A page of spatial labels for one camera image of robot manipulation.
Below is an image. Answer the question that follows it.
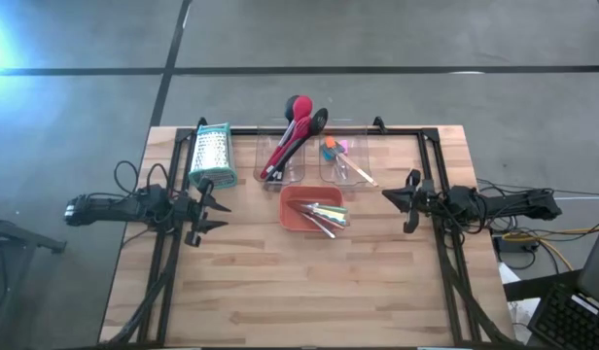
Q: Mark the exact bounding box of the black table frame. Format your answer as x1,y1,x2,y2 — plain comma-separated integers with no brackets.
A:
99,116,517,349

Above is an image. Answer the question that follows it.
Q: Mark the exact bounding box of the black power box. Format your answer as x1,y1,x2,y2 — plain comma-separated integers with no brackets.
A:
493,235,539,255

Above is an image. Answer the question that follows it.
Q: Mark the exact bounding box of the black metal stand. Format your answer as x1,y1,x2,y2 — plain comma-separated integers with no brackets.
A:
0,211,67,350

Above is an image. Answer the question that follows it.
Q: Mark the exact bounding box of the teal box grater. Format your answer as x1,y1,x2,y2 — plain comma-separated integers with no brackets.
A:
188,122,239,191

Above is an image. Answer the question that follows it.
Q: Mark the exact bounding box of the clear plastic bin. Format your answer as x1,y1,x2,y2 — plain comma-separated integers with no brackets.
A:
253,124,308,187
318,128,371,187

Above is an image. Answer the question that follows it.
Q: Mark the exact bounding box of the orange plastic bin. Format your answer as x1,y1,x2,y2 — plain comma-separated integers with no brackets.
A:
278,186,346,233

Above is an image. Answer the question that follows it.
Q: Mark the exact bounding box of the grey spatula wooden handle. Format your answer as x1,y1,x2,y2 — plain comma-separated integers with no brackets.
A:
331,145,380,188

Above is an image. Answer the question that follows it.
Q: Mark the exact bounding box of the teal patterned handle knife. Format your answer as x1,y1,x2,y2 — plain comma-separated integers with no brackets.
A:
306,211,350,228

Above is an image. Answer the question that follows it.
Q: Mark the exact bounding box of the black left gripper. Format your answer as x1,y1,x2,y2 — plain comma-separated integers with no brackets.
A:
180,177,232,247

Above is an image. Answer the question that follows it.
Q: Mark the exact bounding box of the black slotted spoon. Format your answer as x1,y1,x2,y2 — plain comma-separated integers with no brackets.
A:
267,107,330,185

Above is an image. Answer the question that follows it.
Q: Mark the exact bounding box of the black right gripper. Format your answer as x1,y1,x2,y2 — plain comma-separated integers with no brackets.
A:
382,169,457,233

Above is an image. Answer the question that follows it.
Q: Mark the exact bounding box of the white paper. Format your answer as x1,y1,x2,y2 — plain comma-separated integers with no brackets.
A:
498,262,542,344

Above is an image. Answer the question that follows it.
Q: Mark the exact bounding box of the yellow cable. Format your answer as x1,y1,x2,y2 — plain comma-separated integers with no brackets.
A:
501,226,599,273

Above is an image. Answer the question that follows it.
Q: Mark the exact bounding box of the black solid spoon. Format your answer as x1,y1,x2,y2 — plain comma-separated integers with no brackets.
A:
267,95,300,184

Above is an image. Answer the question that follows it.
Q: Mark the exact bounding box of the black laptop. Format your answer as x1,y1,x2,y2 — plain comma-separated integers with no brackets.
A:
527,211,599,350

